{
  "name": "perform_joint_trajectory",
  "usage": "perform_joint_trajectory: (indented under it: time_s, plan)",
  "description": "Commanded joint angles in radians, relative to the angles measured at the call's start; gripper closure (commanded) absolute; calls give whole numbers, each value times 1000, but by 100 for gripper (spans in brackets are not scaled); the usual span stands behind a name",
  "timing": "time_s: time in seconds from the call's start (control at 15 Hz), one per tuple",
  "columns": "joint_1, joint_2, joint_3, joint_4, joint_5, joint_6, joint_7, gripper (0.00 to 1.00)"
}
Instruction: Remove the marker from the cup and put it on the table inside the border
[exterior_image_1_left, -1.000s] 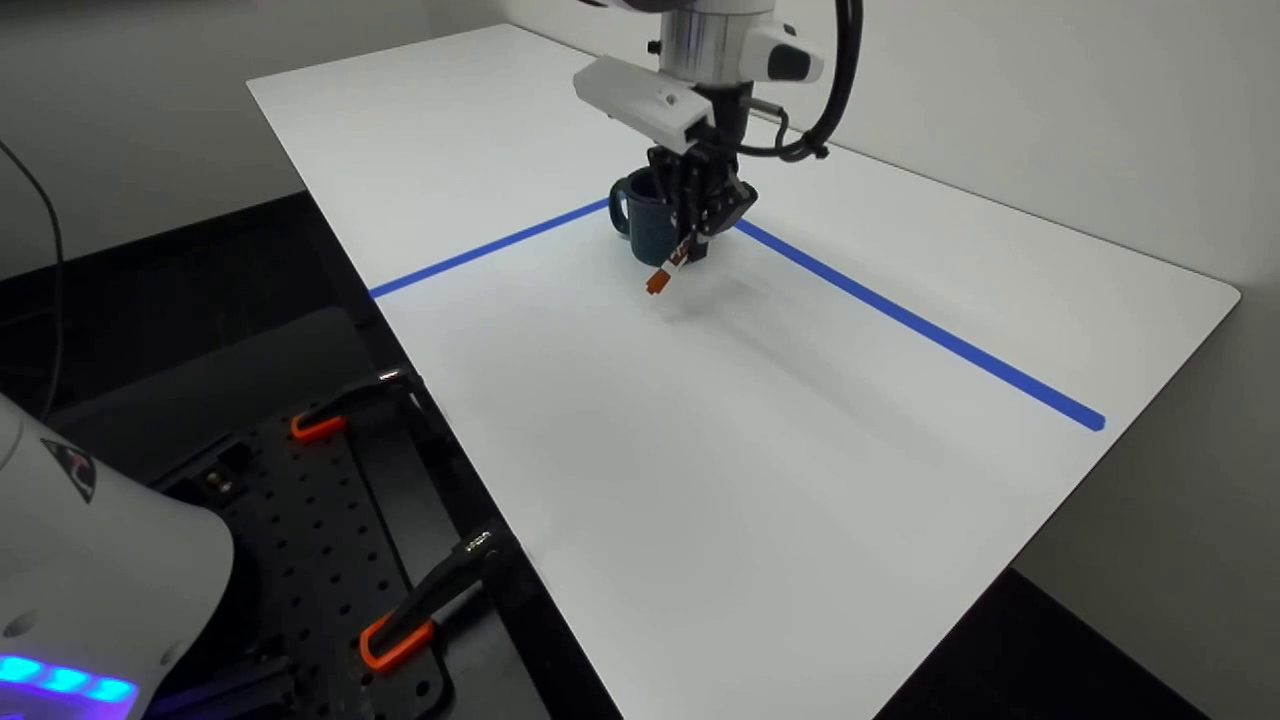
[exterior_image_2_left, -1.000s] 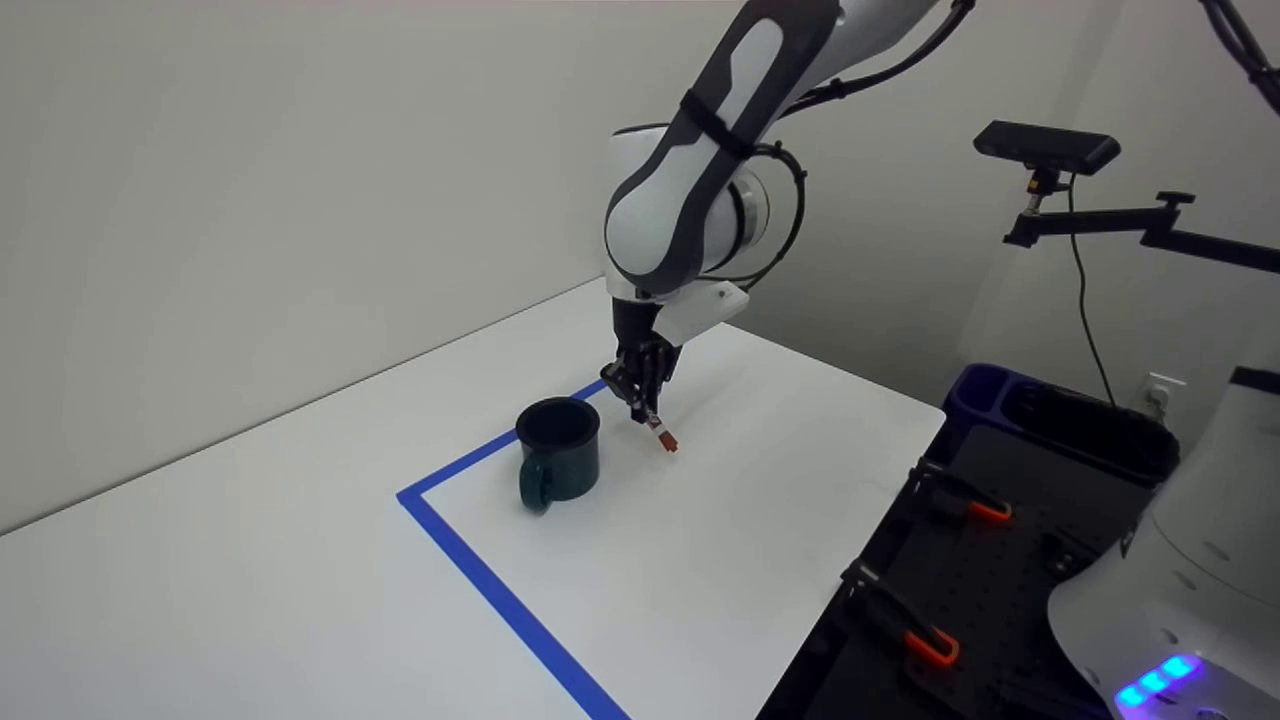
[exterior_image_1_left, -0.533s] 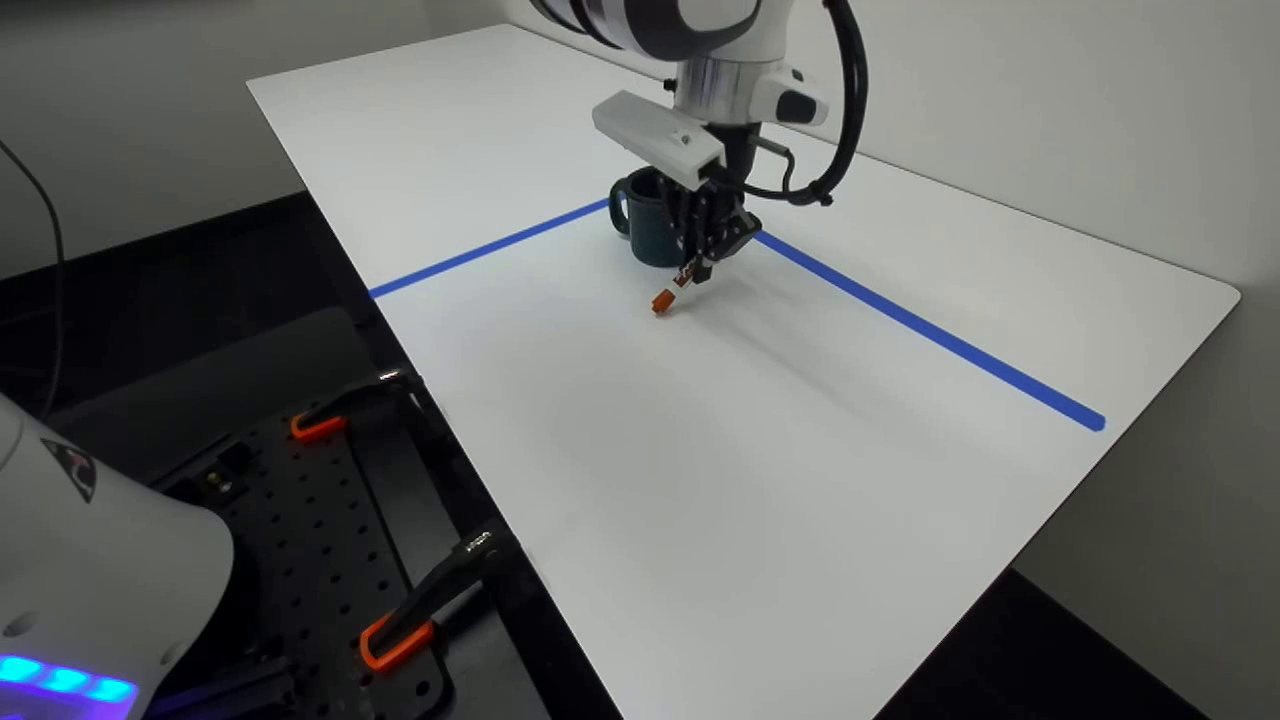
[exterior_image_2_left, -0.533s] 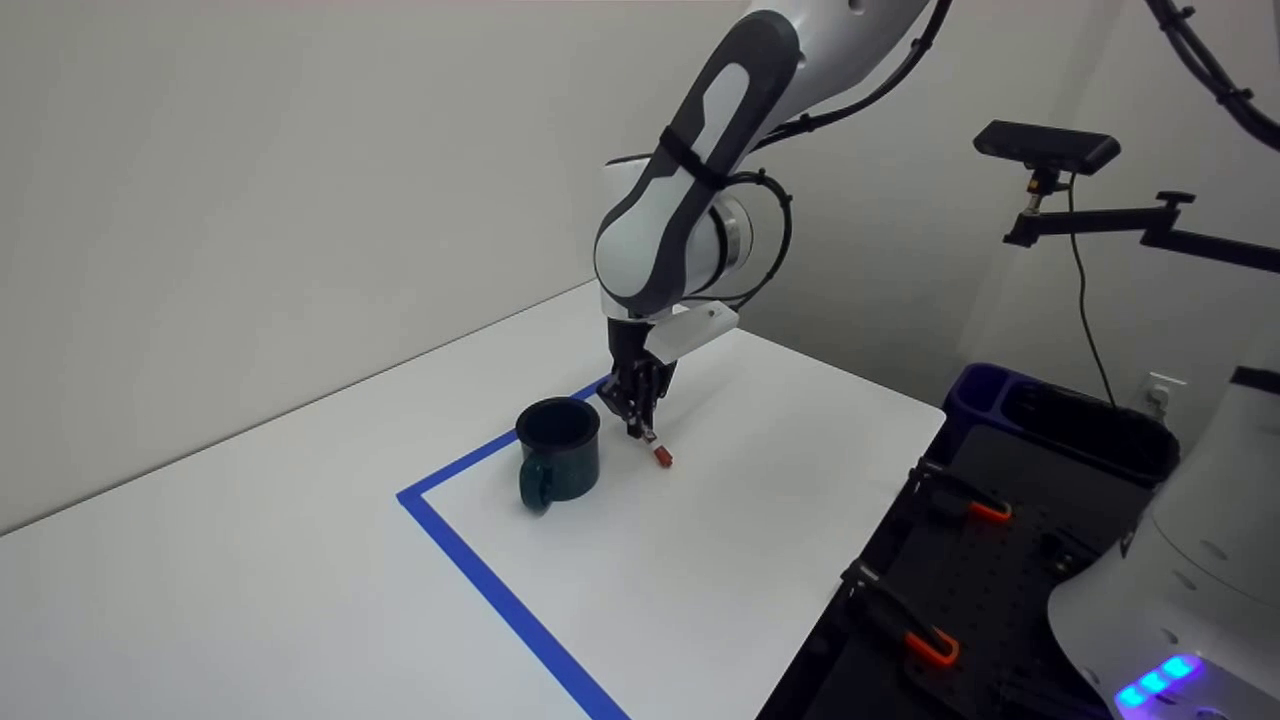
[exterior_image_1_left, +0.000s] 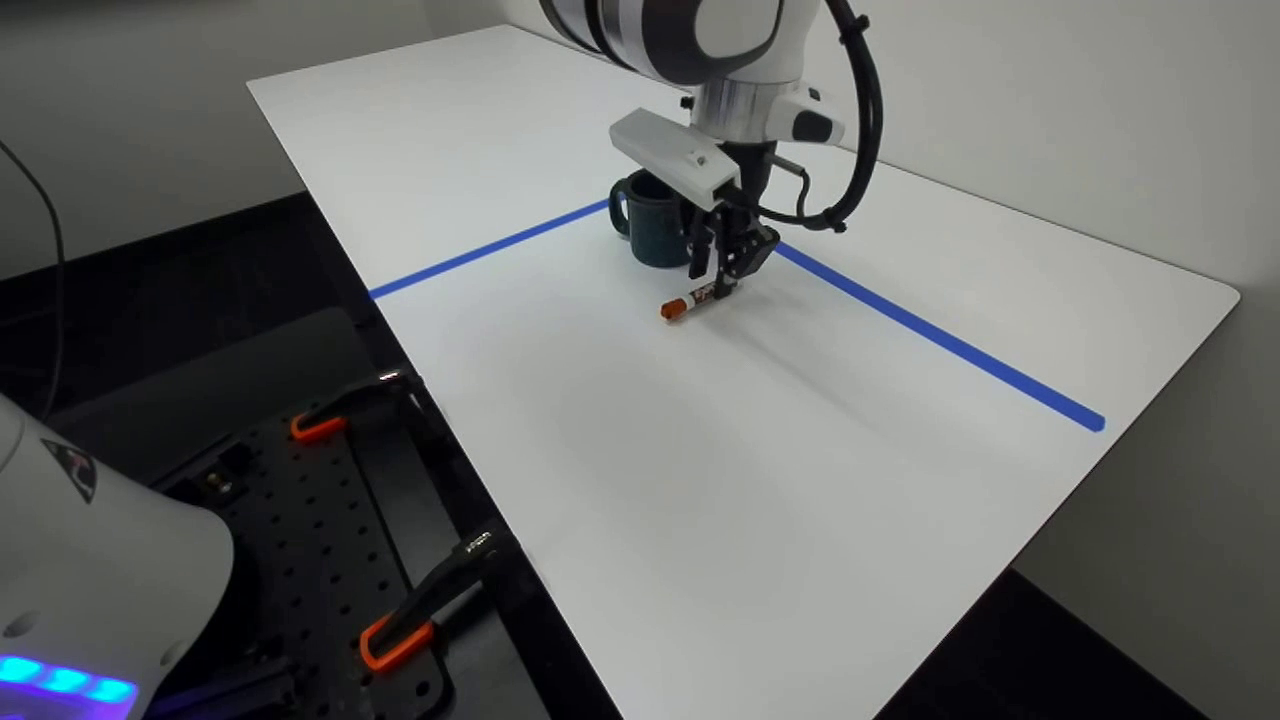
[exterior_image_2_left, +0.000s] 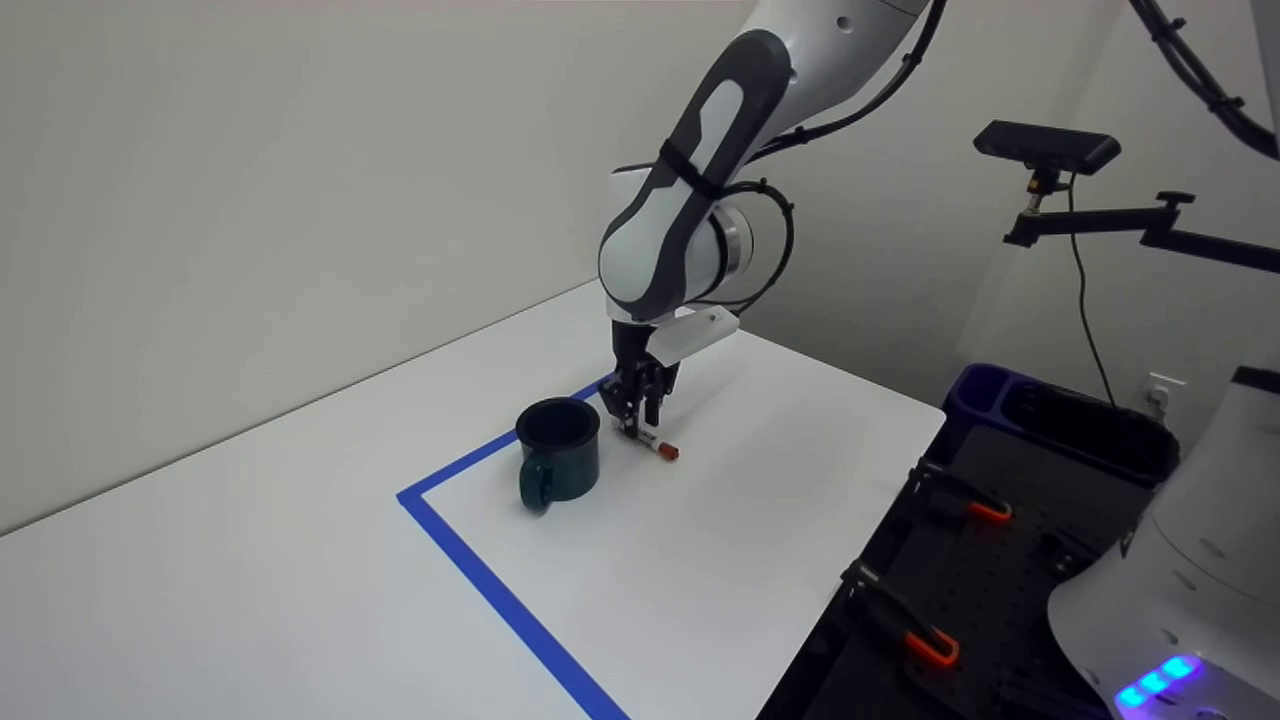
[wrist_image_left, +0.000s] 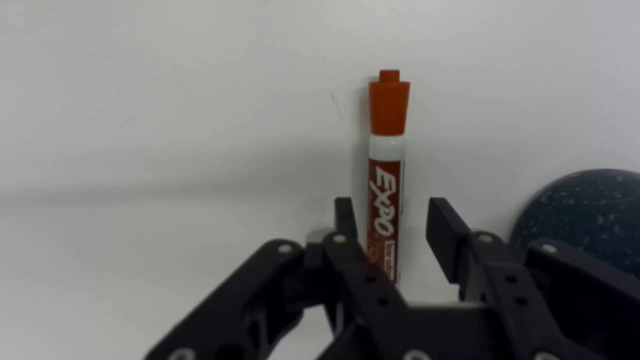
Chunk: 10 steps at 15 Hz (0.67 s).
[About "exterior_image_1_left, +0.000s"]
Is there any dark teal mug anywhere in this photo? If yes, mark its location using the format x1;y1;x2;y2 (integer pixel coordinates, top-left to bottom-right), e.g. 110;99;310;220
603;170;710;271

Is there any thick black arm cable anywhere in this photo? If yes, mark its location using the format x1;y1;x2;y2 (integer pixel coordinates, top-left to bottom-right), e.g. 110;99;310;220
762;0;889;236

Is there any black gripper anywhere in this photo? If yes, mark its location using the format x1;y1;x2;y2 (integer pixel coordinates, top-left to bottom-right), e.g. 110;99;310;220
682;137;782;303

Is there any black orange clamp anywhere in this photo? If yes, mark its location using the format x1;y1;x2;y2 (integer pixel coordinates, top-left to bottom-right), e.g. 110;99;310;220
354;530;505;678
289;367;413;447

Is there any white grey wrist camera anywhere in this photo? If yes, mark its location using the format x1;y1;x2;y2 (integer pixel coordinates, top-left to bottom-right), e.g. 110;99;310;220
609;109;745;211

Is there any black perforated breadboard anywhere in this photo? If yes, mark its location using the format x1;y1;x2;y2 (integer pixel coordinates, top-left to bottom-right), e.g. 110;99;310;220
142;386;553;720

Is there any orange marker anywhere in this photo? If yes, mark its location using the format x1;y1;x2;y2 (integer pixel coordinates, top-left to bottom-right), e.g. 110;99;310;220
654;275;735;327

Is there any thin black cable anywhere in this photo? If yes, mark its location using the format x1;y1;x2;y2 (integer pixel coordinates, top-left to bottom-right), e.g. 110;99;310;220
0;137;70;424

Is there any blue tape strip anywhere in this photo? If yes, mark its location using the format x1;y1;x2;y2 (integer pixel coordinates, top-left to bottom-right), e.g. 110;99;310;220
369;195;617;303
776;236;1113;435

